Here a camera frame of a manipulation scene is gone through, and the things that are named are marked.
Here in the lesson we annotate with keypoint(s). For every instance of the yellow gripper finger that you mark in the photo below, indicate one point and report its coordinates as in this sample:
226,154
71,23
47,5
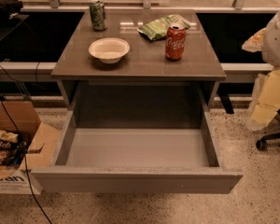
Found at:
254,42
265,101

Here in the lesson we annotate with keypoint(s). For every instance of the red coke can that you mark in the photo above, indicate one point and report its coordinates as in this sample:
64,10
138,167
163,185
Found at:
175,41

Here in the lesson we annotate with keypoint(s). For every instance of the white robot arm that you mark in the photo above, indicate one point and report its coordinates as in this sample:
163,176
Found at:
270,49

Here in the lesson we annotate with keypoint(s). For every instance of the green soda can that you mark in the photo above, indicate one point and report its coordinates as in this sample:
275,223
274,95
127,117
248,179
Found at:
97,12

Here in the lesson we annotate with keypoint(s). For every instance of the open grey top drawer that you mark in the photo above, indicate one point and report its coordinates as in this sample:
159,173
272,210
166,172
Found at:
138,140

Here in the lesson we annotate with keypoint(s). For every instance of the green chip bag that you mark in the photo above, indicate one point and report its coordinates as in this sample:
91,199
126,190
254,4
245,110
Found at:
157,29

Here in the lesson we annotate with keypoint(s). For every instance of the white paper bowl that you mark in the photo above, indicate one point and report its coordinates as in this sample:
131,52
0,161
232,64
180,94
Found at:
109,50

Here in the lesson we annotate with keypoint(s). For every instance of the brown cardboard box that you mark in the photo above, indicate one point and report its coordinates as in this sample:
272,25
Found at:
21,118

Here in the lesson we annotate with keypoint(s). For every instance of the snack bags in box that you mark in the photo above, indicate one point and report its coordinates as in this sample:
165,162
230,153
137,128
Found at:
12,150

